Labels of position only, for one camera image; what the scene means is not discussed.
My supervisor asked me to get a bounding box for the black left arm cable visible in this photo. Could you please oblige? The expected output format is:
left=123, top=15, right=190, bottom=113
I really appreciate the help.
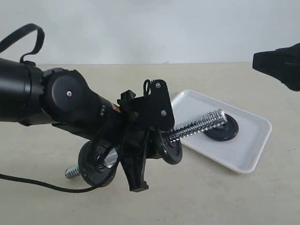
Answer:
left=0, top=23, right=122, bottom=194

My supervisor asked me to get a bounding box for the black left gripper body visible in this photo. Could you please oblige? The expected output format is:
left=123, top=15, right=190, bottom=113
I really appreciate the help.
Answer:
left=103, top=80, right=175, bottom=158

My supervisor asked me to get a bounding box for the chrome threaded dumbbell bar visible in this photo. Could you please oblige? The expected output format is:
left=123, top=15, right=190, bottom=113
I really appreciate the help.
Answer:
left=65, top=109, right=228, bottom=179

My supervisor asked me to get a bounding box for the white rectangular plastic tray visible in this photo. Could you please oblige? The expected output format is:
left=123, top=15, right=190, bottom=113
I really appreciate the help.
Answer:
left=172, top=90, right=272, bottom=173

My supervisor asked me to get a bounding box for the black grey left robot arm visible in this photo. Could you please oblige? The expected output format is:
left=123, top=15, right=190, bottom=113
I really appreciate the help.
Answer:
left=0, top=59, right=182, bottom=192

